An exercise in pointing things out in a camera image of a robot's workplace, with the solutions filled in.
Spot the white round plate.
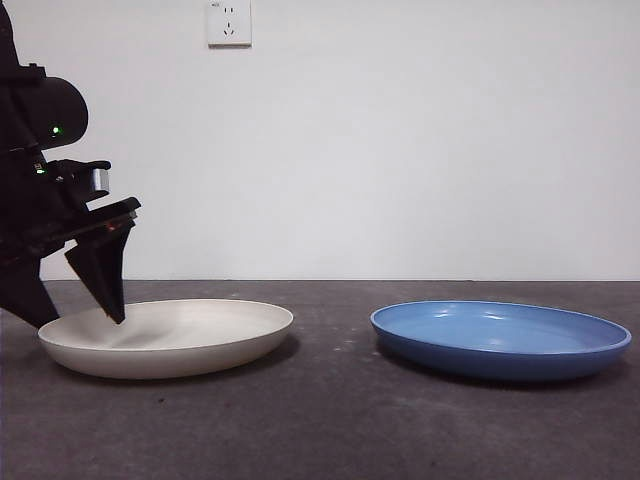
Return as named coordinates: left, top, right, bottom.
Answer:
left=37, top=298, right=295, bottom=380

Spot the blue round plate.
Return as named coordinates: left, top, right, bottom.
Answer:
left=370, top=299, right=633, bottom=384

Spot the white wall socket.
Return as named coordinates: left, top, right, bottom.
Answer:
left=207, top=0, right=253, bottom=50

